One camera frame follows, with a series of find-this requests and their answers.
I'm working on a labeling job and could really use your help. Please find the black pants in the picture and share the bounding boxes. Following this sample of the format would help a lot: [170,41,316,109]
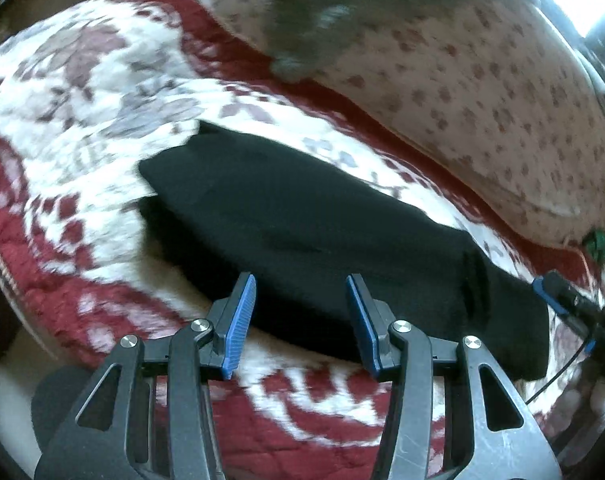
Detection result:
[138,120,553,382]

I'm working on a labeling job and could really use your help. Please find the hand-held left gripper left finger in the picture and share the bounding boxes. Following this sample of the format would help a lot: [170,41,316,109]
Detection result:
[34,272,258,480]

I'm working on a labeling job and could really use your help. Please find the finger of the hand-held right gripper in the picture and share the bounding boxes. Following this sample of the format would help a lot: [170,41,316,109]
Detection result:
[565,316,599,357]
[531,270,603,322]

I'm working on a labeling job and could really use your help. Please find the beige floral pillow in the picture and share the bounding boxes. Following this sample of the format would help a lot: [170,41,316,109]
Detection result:
[197,0,605,251]

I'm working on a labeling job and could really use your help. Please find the red white floral blanket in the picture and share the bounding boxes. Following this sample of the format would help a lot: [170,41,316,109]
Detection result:
[0,0,605,480]

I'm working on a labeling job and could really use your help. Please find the grey-green cloth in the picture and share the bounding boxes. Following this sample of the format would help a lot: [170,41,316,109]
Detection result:
[265,0,543,83]

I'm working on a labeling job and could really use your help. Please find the green cloth item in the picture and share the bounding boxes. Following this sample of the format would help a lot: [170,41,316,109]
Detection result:
[582,229,605,264]

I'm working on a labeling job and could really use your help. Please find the thin black cable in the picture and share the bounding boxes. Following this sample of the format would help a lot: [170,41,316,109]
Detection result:
[523,342,594,405]

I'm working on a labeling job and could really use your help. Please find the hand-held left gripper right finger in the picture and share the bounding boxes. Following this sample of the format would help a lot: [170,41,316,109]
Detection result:
[345,274,563,480]

